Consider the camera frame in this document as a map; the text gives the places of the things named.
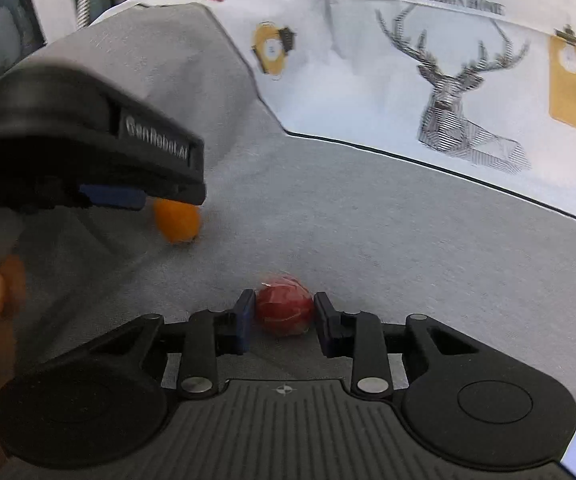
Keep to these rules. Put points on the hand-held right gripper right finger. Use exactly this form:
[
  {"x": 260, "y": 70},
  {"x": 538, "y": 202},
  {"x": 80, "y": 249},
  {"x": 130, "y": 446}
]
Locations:
[{"x": 321, "y": 326}]

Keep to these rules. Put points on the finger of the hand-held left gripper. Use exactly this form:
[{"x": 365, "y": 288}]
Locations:
[{"x": 113, "y": 197}]

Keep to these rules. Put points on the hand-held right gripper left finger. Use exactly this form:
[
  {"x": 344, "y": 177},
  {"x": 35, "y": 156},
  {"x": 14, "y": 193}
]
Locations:
[{"x": 242, "y": 324}]

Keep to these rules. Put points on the red fruit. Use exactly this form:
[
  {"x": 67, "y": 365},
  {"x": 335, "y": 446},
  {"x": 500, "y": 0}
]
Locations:
[{"x": 283, "y": 307}]

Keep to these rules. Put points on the oval small orange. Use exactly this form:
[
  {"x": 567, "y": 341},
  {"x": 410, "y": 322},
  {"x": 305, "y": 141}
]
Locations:
[{"x": 178, "y": 222}]

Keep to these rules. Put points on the grey bed sheet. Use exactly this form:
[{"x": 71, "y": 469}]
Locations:
[{"x": 393, "y": 235}]

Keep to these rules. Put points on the white printed pillow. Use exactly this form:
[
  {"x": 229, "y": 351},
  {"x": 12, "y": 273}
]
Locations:
[{"x": 368, "y": 85}]

